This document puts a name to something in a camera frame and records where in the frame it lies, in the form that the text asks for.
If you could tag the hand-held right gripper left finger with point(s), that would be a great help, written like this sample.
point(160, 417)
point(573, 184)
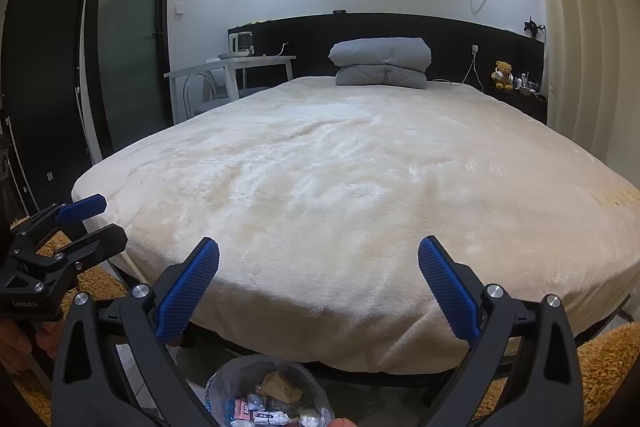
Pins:
point(192, 287)

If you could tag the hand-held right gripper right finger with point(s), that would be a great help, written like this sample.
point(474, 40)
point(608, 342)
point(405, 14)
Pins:
point(447, 289)

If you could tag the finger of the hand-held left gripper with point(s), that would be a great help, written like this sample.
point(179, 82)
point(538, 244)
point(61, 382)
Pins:
point(100, 243)
point(82, 207)

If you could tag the bin with clear plastic bag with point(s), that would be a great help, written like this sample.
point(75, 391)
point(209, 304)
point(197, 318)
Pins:
point(230, 382)

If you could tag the pink packet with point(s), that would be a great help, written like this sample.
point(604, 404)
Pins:
point(243, 408)

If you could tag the white-blue wrapper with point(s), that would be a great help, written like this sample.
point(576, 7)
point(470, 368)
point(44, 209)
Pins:
point(270, 417)

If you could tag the white plastic wrapper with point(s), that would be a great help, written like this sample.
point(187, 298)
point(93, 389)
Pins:
point(309, 418)

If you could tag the person's left hand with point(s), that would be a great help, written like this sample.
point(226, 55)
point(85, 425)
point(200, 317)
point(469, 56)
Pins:
point(15, 344)

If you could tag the cream plush bed blanket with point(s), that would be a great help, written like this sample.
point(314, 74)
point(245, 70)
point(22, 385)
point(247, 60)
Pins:
point(350, 182)

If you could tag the black board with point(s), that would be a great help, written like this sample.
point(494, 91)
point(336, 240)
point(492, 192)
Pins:
point(45, 57)

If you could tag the grey chair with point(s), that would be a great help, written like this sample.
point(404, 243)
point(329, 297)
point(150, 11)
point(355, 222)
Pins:
point(205, 99)

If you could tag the brown fuzzy rug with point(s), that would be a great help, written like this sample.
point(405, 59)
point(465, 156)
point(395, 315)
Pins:
point(600, 357)

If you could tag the frosted glass door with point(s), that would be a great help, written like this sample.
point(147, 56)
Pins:
point(130, 32)

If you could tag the white table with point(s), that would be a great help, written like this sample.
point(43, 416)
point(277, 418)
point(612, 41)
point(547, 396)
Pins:
point(230, 64)

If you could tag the small toiletry bottles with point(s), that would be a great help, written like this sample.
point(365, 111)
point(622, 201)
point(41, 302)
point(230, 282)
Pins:
point(527, 87)

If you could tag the brown teddy bear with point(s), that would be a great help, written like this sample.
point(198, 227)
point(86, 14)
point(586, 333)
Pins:
point(502, 76)

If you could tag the white electric kettle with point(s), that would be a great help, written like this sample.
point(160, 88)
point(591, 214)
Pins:
point(241, 44)

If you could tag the grey folded pillow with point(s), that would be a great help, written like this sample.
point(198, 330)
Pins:
point(380, 62)

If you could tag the dark potted plant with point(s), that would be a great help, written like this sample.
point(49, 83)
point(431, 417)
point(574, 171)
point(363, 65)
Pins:
point(534, 28)

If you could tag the black headboard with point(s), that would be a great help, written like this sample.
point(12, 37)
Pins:
point(300, 32)

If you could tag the cream curtain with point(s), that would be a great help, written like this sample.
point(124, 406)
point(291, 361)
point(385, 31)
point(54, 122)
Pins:
point(590, 32)

